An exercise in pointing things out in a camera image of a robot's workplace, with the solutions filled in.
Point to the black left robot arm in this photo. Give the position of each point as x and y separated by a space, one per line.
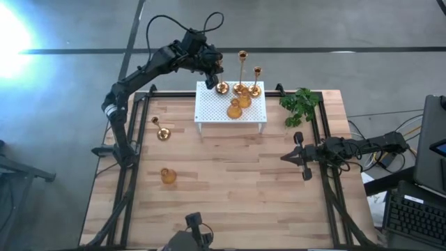
115 104

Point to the black aluminium table frame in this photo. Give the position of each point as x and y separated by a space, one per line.
163 94

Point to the dark metal stand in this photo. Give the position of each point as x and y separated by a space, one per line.
21 169

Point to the tall brass candlestick holder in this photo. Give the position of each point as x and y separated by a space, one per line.
238 87
222 88

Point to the black computer keyboard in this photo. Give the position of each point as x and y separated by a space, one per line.
414 219

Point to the small device with blue screen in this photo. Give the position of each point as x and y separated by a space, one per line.
440 149

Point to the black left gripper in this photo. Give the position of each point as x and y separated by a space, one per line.
210 61

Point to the short brass candlestick holder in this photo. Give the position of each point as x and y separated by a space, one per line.
163 134
255 91

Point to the black side desk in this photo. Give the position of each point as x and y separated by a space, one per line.
386 181

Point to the black computer monitor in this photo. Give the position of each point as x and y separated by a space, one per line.
430 122

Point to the white perforated metal shelf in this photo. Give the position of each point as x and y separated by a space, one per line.
212 111

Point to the green leafy plant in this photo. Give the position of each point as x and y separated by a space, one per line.
299 104

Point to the amber ribbed glass candle holder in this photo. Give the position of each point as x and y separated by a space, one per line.
168 177
244 101
234 112

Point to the black camera device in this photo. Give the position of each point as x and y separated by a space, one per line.
193 223

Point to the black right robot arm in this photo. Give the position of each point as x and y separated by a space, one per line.
383 141

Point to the white paper sheet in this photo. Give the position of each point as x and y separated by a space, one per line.
376 205

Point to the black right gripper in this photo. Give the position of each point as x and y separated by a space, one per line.
313 153

